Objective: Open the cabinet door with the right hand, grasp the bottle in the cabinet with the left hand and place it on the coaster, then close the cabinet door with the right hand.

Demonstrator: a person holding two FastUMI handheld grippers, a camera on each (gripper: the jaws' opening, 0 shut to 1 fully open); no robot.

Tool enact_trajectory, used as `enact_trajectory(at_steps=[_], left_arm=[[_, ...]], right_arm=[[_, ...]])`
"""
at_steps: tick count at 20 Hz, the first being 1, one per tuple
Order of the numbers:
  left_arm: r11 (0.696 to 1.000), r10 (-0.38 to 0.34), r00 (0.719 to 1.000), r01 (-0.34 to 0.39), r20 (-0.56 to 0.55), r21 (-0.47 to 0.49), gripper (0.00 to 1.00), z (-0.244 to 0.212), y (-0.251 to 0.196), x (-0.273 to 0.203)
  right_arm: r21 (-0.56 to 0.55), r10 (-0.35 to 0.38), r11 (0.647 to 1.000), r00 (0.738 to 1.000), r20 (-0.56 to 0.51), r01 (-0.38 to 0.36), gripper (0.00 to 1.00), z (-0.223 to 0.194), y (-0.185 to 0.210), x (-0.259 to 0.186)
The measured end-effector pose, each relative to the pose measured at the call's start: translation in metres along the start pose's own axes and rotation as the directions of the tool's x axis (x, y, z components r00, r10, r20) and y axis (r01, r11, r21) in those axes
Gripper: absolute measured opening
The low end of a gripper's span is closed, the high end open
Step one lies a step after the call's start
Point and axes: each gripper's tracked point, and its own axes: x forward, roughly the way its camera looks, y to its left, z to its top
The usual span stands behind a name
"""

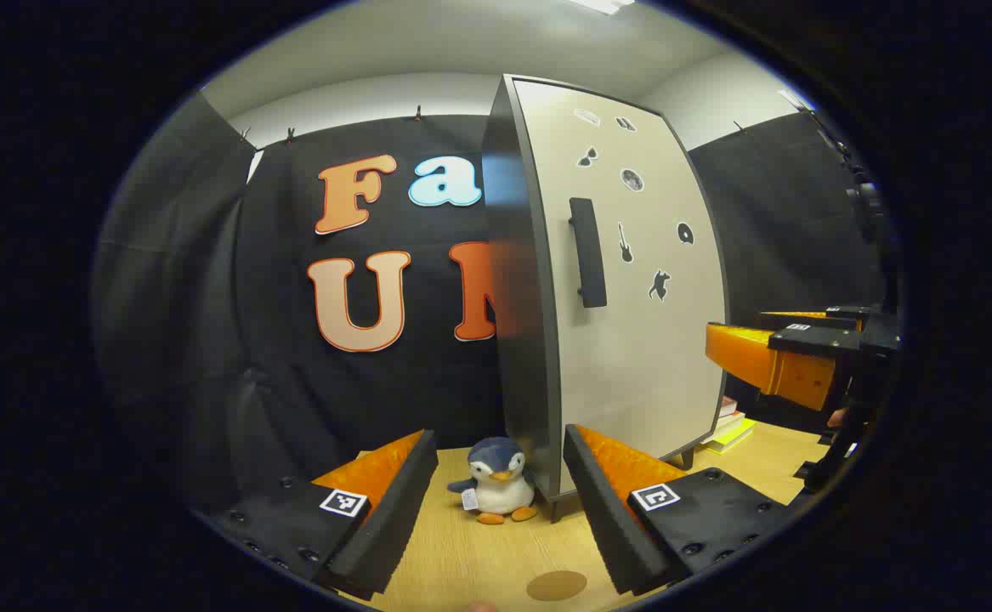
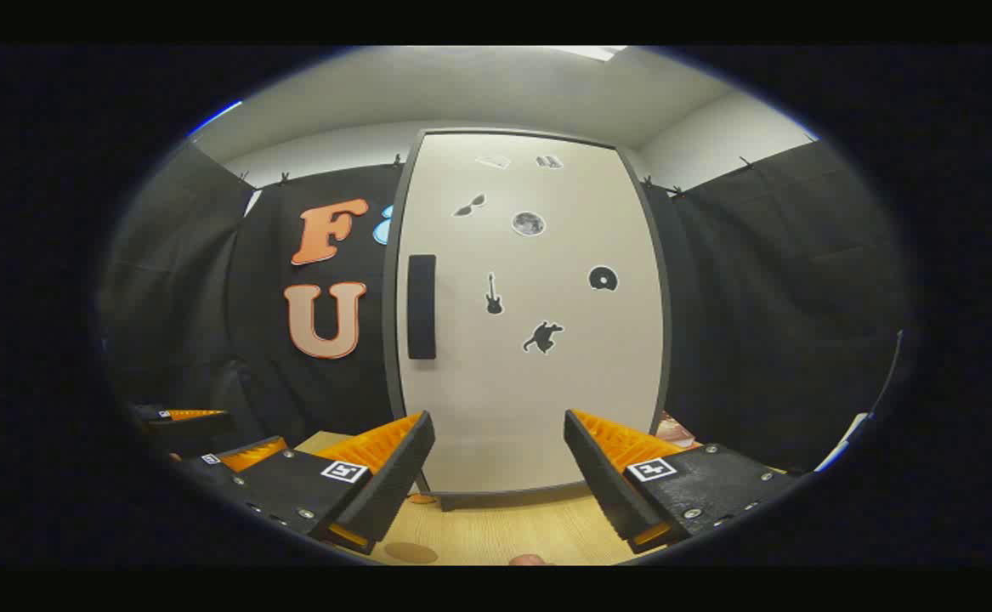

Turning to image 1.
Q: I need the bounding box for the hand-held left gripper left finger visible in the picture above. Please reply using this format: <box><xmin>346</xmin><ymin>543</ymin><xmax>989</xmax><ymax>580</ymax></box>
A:
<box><xmin>207</xmin><ymin>429</ymin><xmax>439</xmax><ymax>600</ymax></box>

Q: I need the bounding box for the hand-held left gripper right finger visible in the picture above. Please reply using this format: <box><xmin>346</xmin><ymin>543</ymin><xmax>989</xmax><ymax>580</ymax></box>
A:
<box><xmin>564</xmin><ymin>423</ymin><xmax>794</xmax><ymax>596</ymax></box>

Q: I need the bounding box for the round brown coaster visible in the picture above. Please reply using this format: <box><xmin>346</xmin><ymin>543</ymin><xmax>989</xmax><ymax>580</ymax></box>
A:
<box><xmin>526</xmin><ymin>570</ymin><xmax>588</xmax><ymax>603</ymax></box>

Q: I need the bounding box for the white cabinet door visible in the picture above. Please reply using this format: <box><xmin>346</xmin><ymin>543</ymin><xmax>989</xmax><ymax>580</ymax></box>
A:
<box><xmin>508</xmin><ymin>78</ymin><xmax>730</xmax><ymax>498</ymax></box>

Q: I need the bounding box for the dark grey cabinet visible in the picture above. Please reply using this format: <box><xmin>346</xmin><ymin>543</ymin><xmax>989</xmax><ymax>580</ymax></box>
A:
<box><xmin>480</xmin><ymin>75</ymin><xmax>700</xmax><ymax>524</ymax></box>

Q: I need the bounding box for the blue white penguin plush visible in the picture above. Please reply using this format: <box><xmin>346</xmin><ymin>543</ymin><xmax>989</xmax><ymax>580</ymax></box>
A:
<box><xmin>447</xmin><ymin>436</ymin><xmax>539</xmax><ymax>525</ymax></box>

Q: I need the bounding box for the book with brown cover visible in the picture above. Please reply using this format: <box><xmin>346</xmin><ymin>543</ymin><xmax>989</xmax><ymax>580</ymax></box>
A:
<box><xmin>715</xmin><ymin>395</ymin><xmax>747</xmax><ymax>436</ymax></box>

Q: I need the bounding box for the yellow book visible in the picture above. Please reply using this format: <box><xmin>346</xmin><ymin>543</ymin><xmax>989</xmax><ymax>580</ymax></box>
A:
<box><xmin>704</xmin><ymin>418</ymin><xmax>758</xmax><ymax>456</ymax></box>

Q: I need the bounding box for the black backdrop cloth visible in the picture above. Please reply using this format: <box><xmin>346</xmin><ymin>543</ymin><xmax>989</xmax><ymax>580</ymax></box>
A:
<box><xmin>92</xmin><ymin>89</ymin><xmax>896</xmax><ymax>519</ymax></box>

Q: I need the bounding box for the black metal bracket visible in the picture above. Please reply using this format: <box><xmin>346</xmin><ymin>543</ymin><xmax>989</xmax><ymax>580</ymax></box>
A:
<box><xmin>793</xmin><ymin>421</ymin><xmax>858</xmax><ymax>496</ymax></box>

